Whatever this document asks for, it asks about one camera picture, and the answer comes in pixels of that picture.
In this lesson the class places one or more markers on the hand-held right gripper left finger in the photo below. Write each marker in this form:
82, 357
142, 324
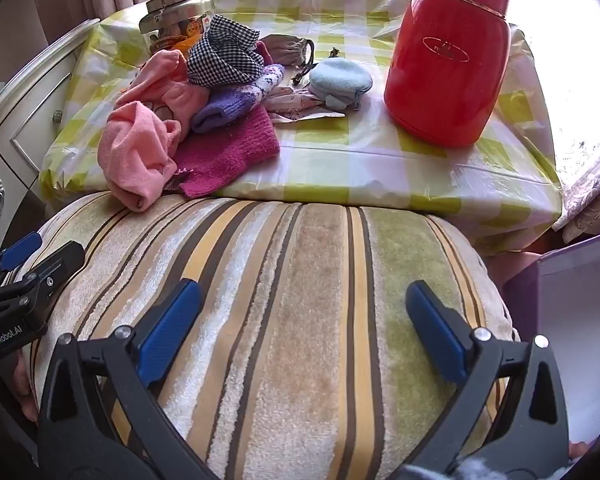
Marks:
172, 322

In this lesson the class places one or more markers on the red thermos flask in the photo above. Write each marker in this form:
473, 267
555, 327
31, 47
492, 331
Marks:
445, 60

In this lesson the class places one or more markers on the light blue terry towel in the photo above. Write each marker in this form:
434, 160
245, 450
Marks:
340, 77

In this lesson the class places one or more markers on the yellow green checkered tablecloth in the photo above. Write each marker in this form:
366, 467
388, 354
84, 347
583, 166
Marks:
355, 160

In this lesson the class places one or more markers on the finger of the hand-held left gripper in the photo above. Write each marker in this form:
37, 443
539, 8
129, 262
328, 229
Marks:
57, 267
17, 254

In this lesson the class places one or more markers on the white dresser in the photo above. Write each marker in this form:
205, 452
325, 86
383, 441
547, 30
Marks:
25, 110

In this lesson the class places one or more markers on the glass jar with metal lid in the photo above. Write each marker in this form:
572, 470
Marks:
175, 7

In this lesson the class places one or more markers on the striped plush cushion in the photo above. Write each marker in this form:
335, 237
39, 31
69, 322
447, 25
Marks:
290, 310

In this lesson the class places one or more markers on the white floral cloth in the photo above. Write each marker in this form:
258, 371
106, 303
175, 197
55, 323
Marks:
290, 105

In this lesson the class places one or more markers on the light pink printed garment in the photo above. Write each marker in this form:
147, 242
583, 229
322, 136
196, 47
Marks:
167, 74

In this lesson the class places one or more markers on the person's left hand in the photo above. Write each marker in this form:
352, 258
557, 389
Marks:
26, 390

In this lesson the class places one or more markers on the salmon pink towel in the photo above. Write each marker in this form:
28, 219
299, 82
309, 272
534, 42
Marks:
135, 150

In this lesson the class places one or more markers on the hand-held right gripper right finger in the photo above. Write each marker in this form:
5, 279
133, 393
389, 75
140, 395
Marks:
437, 332

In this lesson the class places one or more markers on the white embroidered lace curtain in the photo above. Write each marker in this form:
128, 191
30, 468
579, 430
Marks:
590, 160

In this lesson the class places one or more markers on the purple cardboard box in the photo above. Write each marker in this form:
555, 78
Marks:
580, 335

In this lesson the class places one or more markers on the purple knit sock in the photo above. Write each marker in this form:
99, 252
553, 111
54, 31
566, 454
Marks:
220, 110

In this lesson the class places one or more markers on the black white checkered cloth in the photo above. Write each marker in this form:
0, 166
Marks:
225, 55

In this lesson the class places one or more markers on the orange cloth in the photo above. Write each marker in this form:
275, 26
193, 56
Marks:
185, 45

